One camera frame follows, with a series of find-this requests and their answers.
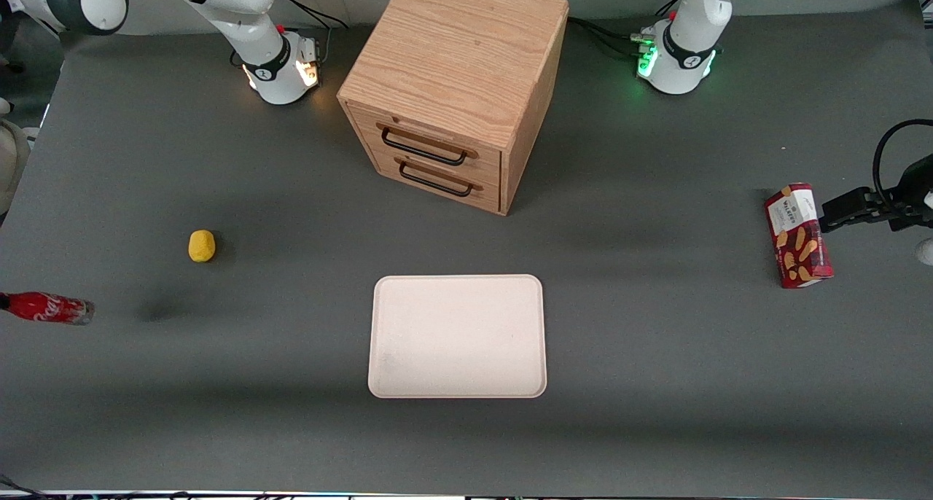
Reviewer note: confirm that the red biscuit box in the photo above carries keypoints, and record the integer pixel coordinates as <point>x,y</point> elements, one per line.
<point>798,237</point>

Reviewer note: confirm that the wooden drawer front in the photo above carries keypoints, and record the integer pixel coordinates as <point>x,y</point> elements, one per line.
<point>481,194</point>
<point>430,132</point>

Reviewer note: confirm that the red coke bottle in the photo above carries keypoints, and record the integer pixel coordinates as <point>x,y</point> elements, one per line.
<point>47,308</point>

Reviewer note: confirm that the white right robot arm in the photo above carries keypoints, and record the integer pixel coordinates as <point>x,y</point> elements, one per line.
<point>233,12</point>

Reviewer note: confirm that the yellow toy lemon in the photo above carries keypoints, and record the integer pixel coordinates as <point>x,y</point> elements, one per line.
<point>202,246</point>

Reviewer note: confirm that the cream plastic tray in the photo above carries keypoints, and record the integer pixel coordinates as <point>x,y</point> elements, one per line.
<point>458,336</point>

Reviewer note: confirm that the wooden drawer cabinet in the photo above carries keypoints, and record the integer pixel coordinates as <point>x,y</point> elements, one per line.
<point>452,48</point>

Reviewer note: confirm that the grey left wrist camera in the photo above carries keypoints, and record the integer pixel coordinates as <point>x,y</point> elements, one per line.
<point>926,252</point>

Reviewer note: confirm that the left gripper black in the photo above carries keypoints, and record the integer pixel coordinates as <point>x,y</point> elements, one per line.
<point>915,191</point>

